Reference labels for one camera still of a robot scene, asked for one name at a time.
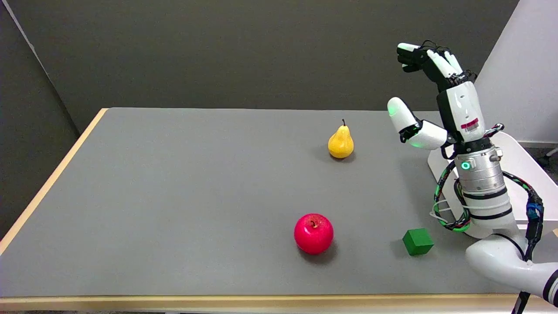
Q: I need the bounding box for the white plastic bin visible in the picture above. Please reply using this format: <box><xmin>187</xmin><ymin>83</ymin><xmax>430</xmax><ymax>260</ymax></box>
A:
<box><xmin>427</xmin><ymin>131</ymin><xmax>558</xmax><ymax>239</ymax></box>

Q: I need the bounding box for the red apple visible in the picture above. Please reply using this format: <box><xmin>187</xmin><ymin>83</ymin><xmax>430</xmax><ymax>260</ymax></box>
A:
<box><xmin>294</xmin><ymin>213</ymin><xmax>334</xmax><ymax>255</ymax></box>

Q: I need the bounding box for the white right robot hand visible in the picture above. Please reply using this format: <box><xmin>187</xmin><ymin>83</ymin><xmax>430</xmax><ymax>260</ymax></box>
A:
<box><xmin>387</xmin><ymin>41</ymin><xmax>486</xmax><ymax>150</ymax></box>

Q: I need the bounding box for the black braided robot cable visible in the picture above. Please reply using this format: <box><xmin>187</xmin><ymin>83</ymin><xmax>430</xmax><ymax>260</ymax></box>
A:
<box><xmin>433</xmin><ymin>124</ymin><xmax>544</xmax><ymax>314</ymax></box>

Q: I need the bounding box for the green cube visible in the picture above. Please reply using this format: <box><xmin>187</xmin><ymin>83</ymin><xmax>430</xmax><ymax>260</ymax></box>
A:
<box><xmin>402</xmin><ymin>228</ymin><xmax>435</xmax><ymax>256</ymax></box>

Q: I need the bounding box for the yellow pear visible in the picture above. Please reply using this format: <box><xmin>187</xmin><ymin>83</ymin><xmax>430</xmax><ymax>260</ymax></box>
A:
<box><xmin>328</xmin><ymin>119</ymin><xmax>354</xmax><ymax>159</ymax></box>

